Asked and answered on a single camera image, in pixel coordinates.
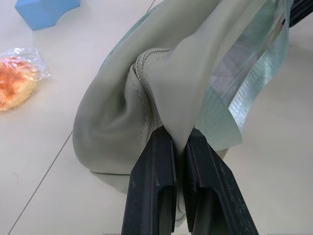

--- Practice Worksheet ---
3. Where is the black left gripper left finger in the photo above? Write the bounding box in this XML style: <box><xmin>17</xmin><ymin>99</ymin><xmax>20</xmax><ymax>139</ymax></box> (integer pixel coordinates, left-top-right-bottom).
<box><xmin>120</xmin><ymin>129</ymin><xmax>178</xmax><ymax>235</ymax></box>

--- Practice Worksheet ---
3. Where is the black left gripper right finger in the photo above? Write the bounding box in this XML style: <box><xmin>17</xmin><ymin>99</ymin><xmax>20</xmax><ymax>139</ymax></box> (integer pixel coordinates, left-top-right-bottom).
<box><xmin>183</xmin><ymin>128</ymin><xmax>260</xmax><ymax>235</ymax></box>

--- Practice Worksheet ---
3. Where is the pale green zip pouch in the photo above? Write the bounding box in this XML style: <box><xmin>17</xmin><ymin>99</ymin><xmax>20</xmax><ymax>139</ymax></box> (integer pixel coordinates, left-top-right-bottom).
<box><xmin>72</xmin><ymin>0</ymin><xmax>293</xmax><ymax>219</ymax></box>

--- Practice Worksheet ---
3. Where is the plastic-wrapped bread bun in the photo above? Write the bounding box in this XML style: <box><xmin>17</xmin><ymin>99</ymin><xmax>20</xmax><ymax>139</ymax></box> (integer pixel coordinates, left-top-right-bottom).
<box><xmin>0</xmin><ymin>47</ymin><xmax>51</xmax><ymax>112</ymax></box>

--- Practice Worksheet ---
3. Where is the black ribbed gripper part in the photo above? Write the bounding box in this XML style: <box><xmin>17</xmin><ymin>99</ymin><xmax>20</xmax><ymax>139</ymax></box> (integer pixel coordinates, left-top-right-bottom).
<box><xmin>287</xmin><ymin>0</ymin><xmax>313</xmax><ymax>28</ymax></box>

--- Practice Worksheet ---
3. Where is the blue foam block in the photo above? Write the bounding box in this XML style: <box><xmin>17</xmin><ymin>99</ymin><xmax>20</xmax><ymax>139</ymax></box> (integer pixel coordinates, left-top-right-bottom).
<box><xmin>14</xmin><ymin>0</ymin><xmax>82</xmax><ymax>31</ymax></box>

